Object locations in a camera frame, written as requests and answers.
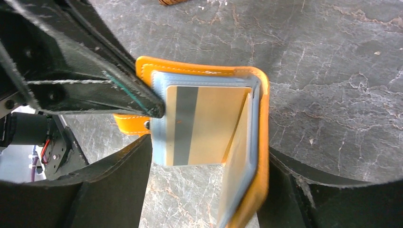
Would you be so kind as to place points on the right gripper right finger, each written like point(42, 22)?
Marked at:
point(301, 196)

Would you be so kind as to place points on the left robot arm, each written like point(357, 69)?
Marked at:
point(22, 124)

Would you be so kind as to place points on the gold card in holder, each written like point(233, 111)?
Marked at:
point(201, 123)

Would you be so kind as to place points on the yellow leather card holder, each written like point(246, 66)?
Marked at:
point(245, 181)

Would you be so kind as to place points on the brown woven basket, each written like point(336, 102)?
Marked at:
point(170, 2)

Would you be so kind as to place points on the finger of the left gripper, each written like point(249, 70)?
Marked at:
point(59, 57)

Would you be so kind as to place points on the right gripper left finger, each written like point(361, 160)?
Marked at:
point(108, 193)

